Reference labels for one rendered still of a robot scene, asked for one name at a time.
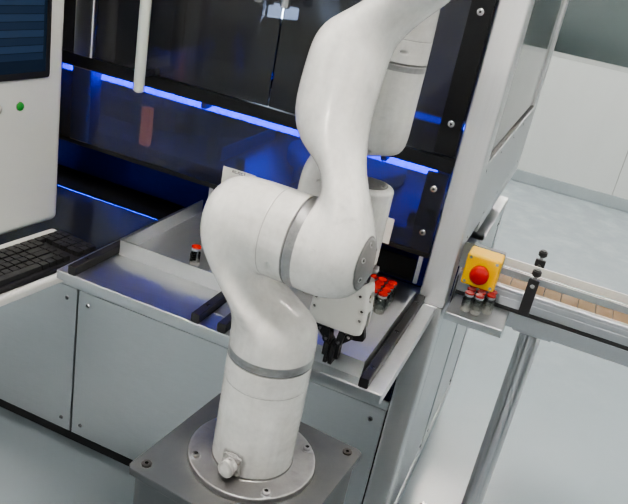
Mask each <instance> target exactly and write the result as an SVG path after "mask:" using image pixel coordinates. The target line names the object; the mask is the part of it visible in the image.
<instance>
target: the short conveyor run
mask: <svg viewBox="0 0 628 504"><path fill-rule="evenodd" d="M538 255H539V256H540V259H539V258H536V260H535V263H534V265H531V264H528V263H525V262H522V261H519V260H515V259H512V258H509V257H506V258H505V261H504V264H503V267H502V270H501V273H500V277H499V279H498V282H497V284H496V286H495V288H494V290H496V291H497V292H498V294H497V296H496V302H495V305H494V307H497V308H500V309H503V310H506V311H509V312H510V313H509V316H508V319H507V322H506V324H505V325H506V326H509V327H512V328H514V329H517V330H520V331H523V332H526V333H529V334H532V335H535V336H538V337H541V338H544V339H547V340H550V341H552V342H555V343H558V344H561V345H564V346H567V347H570V348H573V349H576V350H579V351H582V352H585V353H588V354H591V355H593V356H596V357H599V358H602V359H605V360H608V361H611V362H614V363H617V364H620V365H623V366H626V367H628V305H626V304H628V295H627V294H624V293H620V292H617V291H614V290H611V289H608V288H604V287H601V286H598V285H595V284H592V283H589V282H585V281H582V280H579V279H576V278H573V277H569V276H566V275H563V274H560V273H557V272H554V271H550V270H547V269H544V267H545V264H546V261H545V260H543V258H545V257H547V256H548V252H547V251H546V250H543V249H542V250H540V251H539V254H538ZM504 265H506V266H504ZM507 266H509V267H507ZM510 267H512V268H510ZM513 268H516V269H513ZM517 269H519V270H517ZM463 270H464V268H463V267H462V269H461V270H460V272H459V274H458V276H457V279H456V282H455V286H454V289H453V294H452V297H451V301H452V299H453V297H454V295H455V294H459V295H462V296H464V295H465V291H466V290H467V287H469V285H468V284H465V283H462V282H461V277H462V274H463ZM520 270H522V271H520ZM523 271H525V272H523ZM526 272H528V273H526ZM529 273H531V274H529ZM542 277H544V278H542ZM545 278H547V279H545ZM548 279H550V280H548ZM551 280H553V281H551ZM554 281H557V282H560V283H563V284H560V283H557V282H554ZM564 284H566V285H564ZM567 285H569V286H567ZM570 286H572V287H570ZM573 287H575V288H573ZM576 288H579V289H582V290H585V291H582V290H579V289H576ZM586 291H588V292H586ZM589 292H591V293H589ZM592 293H594V294H592ZM595 294H597V295H595ZM598 295H601V296H604V297H607V298H604V297H601V296H598ZM608 298H610V299H608ZM611 299H613V300H611ZM614 300H616V301H614ZM451 301H450V302H451ZM617 301H619V302H617ZM620 302H623V303H626V304H623V303H620Z"/></svg>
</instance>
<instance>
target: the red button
mask: <svg viewBox="0 0 628 504"><path fill-rule="evenodd" d="M469 278H470V280H471V282H472V283H473V284H475V285H484V284H485V283H486V282H487V281H488V279H489V271H488V270H487V268H485V267H484V266H480V265H478V266H475V267H473V268H472V269H471V271H470V273H469Z"/></svg>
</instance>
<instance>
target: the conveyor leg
mask: <svg viewBox="0 0 628 504"><path fill-rule="evenodd" d="M512 330H515V331H517V332H520V333H519V336H518V339H517V342H516V345H515V348H514V351H513V354H512V357H511V359H510V362H509V365H508V368H507V371H506V374H505V377H504V380H503V383H502V386H501V389H500V392H499V395H498V397H497V400H496V403H495V406H494V409H493V412H492V415H491V418H490V421H489V424H488V427H487V430H486V433H485V436H484V438H483V441H482V444H481V447H480V450H479V453H478V456H477V459H476V462H475V465H474V468H473V471H472V474H471V477H470V479H469V482H468V485H467V488H466V491H465V494H464V497H463V500H462V503H461V504H482V503H483V500H484V497H485V494H486V491H487V489H488V486H489V483H490V480H491V477H492V475H493V472H494V469H495V466H496V463H497V461H498V458H499V455H500V452H501V449H502V447H503V444H504V441H505V438H506V435H507V433H508V430H509V427H510V424H511V421H512V419H513V416H514V413H515V410H516V407H517V405H518V402H519V399H520V396H521V393H522V391H523V388H524V385H525V382H526V379H527V377H528V374H529V371H530V368H531V365H532V363H533V360H534V357H535V354H536V351H537V348H538V346H539V343H540V340H544V341H547V342H551V341H550V340H547V339H544V338H541V337H538V336H535V335H532V334H529V333H526V332H523V331H520V330H517V329H514V328H512Z"/></svg>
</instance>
